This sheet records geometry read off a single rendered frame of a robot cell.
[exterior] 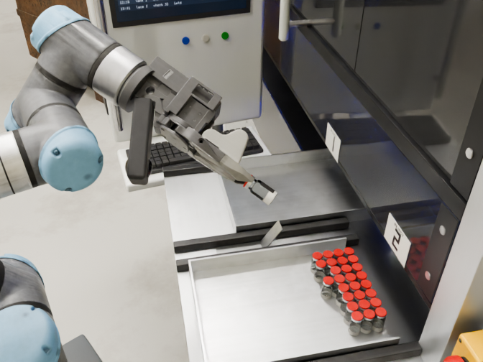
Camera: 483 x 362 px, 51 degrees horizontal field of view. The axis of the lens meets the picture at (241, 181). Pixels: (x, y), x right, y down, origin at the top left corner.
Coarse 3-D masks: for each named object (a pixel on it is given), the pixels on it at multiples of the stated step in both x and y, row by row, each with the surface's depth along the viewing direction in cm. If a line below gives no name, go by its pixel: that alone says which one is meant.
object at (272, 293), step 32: (224, 256) 103; (256, 256) 105; (288, 256) 107; (192, 288) 99; (224, 288) 100; (256, 288) 100; (288, 288) 100; (320, 288) 100; (224, 320) 94; (256, 320) 94; (288, 320) 94; (320, 320) 94; (224, 352) 89; (256, 352) 89; (288, 352) 89; (320, 352) 85; (352, 352) 87
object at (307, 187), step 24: (264, 168) 134; (288, 168) 134; (312, 168) 134; (336, 168) 134; (240, 192) 125; (288, 192) 125; (312, 192) 125; (336, 192) 125; (240, 216) 118; (264, 216) 118; (288, 216) 118; (312, 216) 113; (336, 216) 115; (360, 216) 117
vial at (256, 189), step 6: (258, 180) 69; (246, 186) 69; (252, 186) 69; (258, 186) 69; (252, 192) 69; (258, 192) 69; (264, 192) 69; (270, 192) 69; (276, 192) 69; (264, 198) 69; (270, 198) 69
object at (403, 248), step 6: (390, 216) 93; (390, 222) 93; (396, 222) 91; (390, 228) 94; (390, 234) 94; (396, 234) 92; (402, 234) 89; (390, 240) 94; (402, 240) 89; (408, 240) 87; (390, 246) 95; (396, 246) 92; (402, 246) 90; (408, 246) 88; (396, 252) 92; (402, 252) 90; (408, 252) 88; (402, 258) 90; (402, 264) 90
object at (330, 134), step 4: (328, 124) 119; (328, 128) 120; (328, 132) 120; (332, 132) 118; (328, 136) 120; (332, 136) 118; (336, 136) 115; (328, 140) 121; (332, 140) 118; (336, 140) 116; (340, 140) 114; (328, 144) 121; (332, 144) 119; (336, 144) 116; (328, 148) 121; (336, 148) 116; (332, 152) 119; (336, 152) 116; (336, 156) 117; (336, 160) 117
